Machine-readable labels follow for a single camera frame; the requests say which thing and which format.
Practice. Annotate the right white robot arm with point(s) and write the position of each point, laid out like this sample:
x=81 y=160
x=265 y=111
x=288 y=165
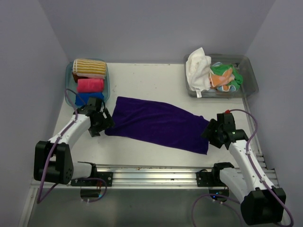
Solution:
x=261 y=202

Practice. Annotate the white towel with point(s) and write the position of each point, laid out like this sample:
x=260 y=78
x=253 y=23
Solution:
x=197 y=71

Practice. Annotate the purple towel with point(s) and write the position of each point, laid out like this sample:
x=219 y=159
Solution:
x=159 y=123

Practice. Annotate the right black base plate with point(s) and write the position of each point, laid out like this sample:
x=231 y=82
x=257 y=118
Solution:
x=206 y=179

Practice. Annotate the blue rolled towel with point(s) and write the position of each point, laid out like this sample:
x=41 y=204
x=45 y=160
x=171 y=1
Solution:
x=82 y=98

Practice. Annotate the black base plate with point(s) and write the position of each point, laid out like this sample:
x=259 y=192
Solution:
x=95 y=180
x=206 y=179

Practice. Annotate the orange patterned towel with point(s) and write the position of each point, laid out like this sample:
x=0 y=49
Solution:
x=221 y=81

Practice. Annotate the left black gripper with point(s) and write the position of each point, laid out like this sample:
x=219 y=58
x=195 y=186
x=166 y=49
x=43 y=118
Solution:
x=107 y=122

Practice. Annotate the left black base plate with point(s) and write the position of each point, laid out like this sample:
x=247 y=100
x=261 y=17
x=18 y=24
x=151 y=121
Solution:
x=95 y=180

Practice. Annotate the yellow striped rolled towel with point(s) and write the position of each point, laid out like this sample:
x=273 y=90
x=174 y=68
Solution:
x=94 y=69

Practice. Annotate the pink rolled towel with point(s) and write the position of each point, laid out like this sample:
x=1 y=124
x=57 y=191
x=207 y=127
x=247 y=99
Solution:
x=90 y=85

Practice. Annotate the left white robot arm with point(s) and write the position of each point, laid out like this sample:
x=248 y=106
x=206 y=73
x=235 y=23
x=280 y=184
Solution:
x=53 y=161

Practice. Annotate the blue-green plastic bin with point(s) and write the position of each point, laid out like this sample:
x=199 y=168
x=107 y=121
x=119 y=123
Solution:
x=71 y=84

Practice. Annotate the clear grey plastic bin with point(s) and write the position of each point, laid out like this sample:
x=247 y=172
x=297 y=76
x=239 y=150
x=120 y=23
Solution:
x=242 y=64

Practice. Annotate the green towel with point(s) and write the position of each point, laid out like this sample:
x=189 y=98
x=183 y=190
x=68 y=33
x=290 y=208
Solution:
x=219 y=68

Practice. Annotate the aluminium mounting rail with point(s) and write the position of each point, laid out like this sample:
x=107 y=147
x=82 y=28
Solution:
x=156 y=171

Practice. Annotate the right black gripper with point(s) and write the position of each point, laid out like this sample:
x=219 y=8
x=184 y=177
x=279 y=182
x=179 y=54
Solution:
x=208 y=133

